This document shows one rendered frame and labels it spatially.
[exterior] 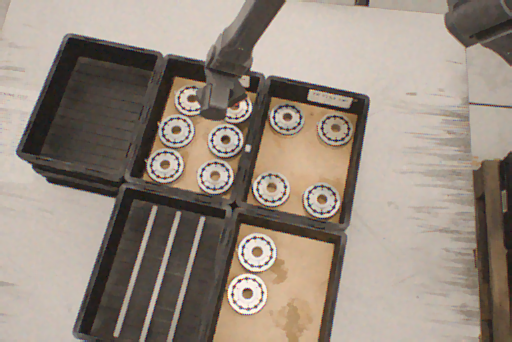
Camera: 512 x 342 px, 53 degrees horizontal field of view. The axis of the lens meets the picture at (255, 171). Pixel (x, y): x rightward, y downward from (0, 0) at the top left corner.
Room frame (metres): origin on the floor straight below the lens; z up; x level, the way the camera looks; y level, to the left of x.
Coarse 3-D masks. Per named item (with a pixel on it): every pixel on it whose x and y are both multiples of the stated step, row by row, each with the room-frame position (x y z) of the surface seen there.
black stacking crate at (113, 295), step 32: (128, 192) 0.40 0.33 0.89; (128, 224) 0.32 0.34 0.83; (160, 224) 0.33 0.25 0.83; (192, 224) 0.34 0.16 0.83; (128, 256) 0.24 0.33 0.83; (160, 256) 0.24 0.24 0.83; (96, 288) 0.14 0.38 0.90; (160, 288) 0.16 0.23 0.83; (192, 288) 0.16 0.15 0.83; (96, 320) 0.07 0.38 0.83; (128, 320) 0.07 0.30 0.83; (160, 320) 0.08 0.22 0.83; (192, 320) 0.08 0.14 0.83
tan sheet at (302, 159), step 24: (288, 120) 0.67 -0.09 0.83; (312, 120) 0.67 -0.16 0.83; (264, 144) 0.59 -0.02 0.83; (288, 144) 0.59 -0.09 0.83; (312, 144) 0.60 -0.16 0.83; (264, 168) 0.51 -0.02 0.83; (288, 168) 0.52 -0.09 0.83; (312, 168) 0.52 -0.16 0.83; (336, 168) 0.53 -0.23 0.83; (336, 216) 0.38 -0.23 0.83
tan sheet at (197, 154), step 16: (176, 80) 0.78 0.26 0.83; (192, 80) 0.78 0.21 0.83; (176, 112) 0.67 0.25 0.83; (208, 128) 0.63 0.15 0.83; (240, 128) 0.63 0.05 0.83; (160, 144) 0.56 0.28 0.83; (192, 144) 0.57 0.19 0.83; (224, 144) 0.58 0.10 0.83; (192, 160) 0.52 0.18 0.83; (208, 160) 0.53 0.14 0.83; (144, 176) 0.46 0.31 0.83; (192, 176) 0.47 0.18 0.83
